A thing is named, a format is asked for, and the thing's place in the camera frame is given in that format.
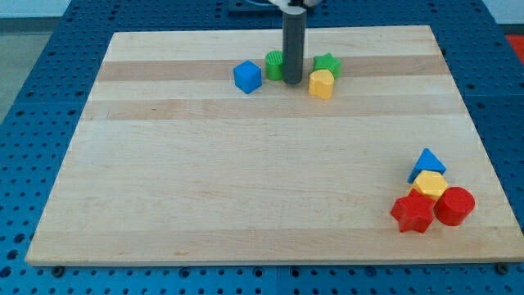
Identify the yellow heart block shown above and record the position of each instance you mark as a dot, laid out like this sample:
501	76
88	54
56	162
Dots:
321	84

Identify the wooden board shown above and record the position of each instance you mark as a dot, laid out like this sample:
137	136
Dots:
172	165

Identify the blue cube block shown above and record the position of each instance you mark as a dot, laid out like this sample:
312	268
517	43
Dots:
247	76

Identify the green cylinder block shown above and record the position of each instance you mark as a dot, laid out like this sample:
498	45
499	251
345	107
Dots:
274	65

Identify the green star block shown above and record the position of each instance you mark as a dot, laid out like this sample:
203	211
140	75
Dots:
328	62

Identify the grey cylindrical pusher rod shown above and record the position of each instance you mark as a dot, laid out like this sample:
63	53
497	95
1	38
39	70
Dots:
293	40

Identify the red star block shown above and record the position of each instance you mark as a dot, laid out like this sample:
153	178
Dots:
413	212

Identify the blue triangle block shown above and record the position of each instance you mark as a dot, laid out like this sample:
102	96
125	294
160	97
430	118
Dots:
426	161

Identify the yellow hexagon block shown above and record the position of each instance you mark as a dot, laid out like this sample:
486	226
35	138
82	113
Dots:
430	184

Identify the red cylinder block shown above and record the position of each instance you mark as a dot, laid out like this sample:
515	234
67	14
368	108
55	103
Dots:
454	206

